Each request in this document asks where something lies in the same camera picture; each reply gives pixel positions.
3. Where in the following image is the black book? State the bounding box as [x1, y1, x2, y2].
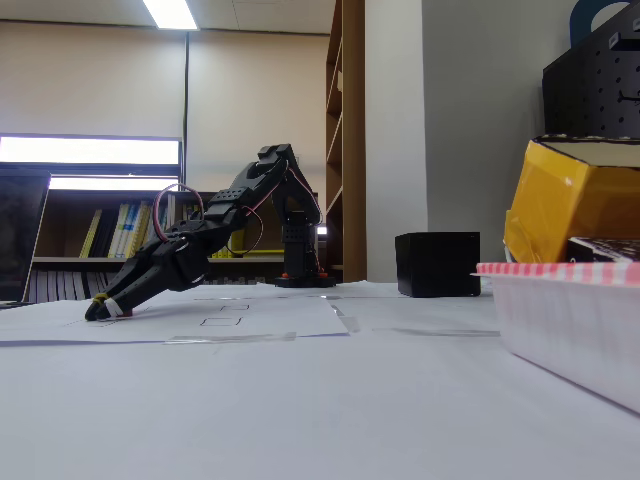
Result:
[94, 208, 121, 259]

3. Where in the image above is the ceiling light panel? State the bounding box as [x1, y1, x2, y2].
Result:
[142, 0, 200, 31]

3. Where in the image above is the yellow white book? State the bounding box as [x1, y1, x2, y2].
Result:
[122, 201, 151, 256]

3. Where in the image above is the slim yellow book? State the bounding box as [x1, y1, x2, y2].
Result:
[79, 208, 104, 259]

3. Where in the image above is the white binder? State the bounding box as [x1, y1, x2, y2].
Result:
[58, 269, 77, 302]
[29, 269, 50, 304]

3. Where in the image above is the white blue book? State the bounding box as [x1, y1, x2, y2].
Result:
[107, 202, 134, 259]
[142, 204, 169, 244]

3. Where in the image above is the black plastic bin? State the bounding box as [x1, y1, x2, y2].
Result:
[394, 231, 482, 299]

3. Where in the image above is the white paper with drawn squares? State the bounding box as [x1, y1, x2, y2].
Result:
[0, 294, 350, 346]

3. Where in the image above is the black vertical conduit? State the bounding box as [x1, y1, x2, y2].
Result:
[183, 29, 191, 194]

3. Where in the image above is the yellow cardboard box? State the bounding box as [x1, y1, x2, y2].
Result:
[503, 133, 640, 265]

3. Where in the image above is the tall wooden shelf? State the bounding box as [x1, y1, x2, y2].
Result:
[325, 0, 367, 284]

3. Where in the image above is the blue curved object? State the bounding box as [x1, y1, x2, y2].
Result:
[569, 0, 634, 49]

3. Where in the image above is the black printed snack package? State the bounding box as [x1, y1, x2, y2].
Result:
[566, 236, 640, 264]

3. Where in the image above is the black pegboard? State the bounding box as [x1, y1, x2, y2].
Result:
[542, 2, 640, 139]

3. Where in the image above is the dark monitor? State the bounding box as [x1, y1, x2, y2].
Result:
[0, 169, 52, 309]

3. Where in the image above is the red white servo cable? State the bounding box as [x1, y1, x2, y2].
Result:
[152, 183, 207, 242]

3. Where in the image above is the pink checked tray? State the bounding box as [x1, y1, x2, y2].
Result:
[469, 260, 640, 416]

